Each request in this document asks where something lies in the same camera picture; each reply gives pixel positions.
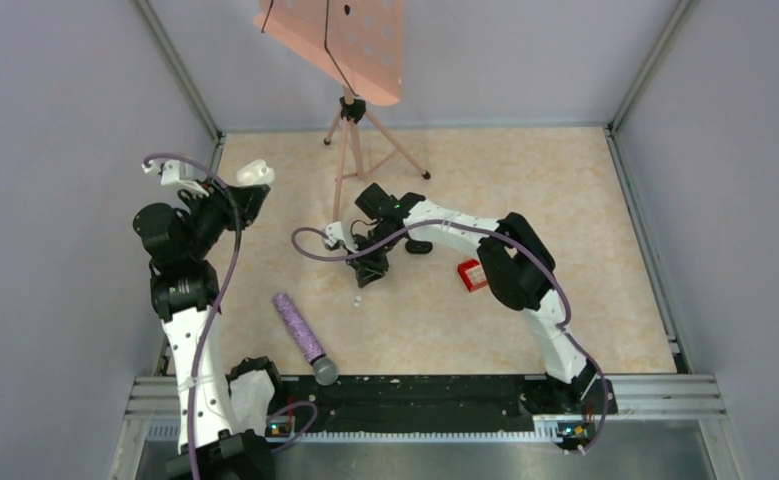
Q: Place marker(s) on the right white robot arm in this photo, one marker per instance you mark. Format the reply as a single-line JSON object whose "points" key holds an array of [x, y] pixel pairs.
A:
{"points": [[518, 269]]}

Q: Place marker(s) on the purple glitter microphone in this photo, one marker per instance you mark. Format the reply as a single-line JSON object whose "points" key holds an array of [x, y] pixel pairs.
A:
{"points": [[325, 370]]}

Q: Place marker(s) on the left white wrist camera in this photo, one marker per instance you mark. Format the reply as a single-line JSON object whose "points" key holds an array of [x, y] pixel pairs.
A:
{"points": [[177, 175]]}

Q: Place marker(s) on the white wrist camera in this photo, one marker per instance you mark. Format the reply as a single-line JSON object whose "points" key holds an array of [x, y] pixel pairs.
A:
{"points": [[177, 175], [336, 236]]}

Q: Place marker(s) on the pink music stand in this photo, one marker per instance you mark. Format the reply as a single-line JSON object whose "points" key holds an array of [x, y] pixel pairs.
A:
{"points": [[359, 44]]}

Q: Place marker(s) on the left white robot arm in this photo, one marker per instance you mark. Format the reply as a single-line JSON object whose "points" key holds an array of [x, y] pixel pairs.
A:
{"points": [[222, 415]]}

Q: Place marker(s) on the red plastic block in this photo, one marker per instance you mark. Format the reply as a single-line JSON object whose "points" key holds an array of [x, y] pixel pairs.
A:
{"points": [[472, 275]]}

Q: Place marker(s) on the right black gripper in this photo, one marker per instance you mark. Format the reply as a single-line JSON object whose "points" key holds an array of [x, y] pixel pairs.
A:
{"points": [[367, 269]]}

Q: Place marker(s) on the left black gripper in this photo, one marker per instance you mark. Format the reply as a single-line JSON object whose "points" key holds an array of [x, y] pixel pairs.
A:
{"points": [[219, 198]]}

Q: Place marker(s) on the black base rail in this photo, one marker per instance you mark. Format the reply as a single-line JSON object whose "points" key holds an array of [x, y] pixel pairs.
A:
{"points": [[456, 407]]}

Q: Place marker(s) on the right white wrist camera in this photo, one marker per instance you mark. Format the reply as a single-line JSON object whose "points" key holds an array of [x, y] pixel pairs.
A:
{"points": [[336, 236]]}

